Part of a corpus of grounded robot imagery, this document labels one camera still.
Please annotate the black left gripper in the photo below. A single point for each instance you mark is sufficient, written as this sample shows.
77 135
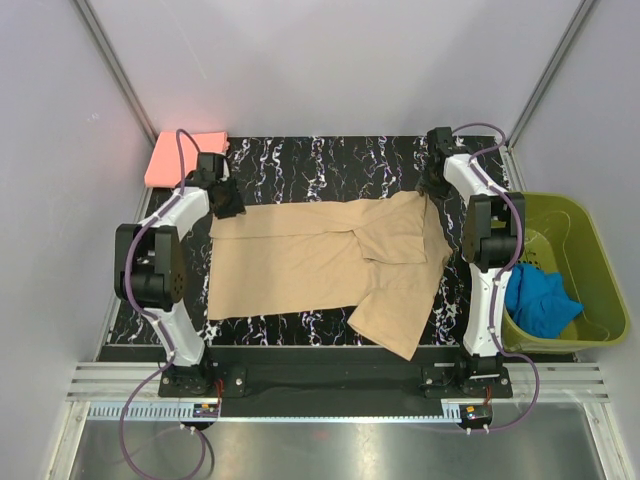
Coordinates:
236 206

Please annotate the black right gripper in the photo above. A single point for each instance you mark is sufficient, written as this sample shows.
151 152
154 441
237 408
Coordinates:
434 191

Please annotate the beige t shirt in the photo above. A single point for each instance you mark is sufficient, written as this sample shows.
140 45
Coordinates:
383 257

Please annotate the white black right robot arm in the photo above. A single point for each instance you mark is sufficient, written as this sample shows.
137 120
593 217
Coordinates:
492 240

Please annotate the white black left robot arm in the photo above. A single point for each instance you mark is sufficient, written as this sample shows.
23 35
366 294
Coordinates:
149 269

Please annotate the folded pink t shirt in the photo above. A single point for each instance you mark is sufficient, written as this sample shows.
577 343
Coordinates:
164 171

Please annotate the olive green plastic bin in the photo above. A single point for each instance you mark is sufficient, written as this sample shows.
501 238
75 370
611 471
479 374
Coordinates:
560 237

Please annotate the blue t shirt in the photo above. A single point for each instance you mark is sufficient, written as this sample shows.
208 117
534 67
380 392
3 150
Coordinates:
538 302

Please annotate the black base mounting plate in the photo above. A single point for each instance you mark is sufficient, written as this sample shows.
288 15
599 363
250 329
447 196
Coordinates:
325 377

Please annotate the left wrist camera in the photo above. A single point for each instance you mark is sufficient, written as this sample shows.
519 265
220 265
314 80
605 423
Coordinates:
211 167

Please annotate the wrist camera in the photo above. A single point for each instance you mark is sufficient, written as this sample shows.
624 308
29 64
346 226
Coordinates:
441 143
211 167

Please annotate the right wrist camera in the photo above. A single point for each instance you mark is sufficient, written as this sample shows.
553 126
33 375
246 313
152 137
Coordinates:
441 143

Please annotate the right aluminium corner post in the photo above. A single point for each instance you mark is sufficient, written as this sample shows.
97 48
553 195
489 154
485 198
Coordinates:
576 25

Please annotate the aluminium corner post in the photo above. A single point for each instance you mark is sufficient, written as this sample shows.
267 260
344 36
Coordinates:
576 25
106 51

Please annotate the aluminium frame rail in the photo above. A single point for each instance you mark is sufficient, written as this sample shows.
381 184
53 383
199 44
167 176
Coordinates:
113 390

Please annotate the left aluminium corner post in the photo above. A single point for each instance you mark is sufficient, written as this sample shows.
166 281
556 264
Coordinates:
106 51

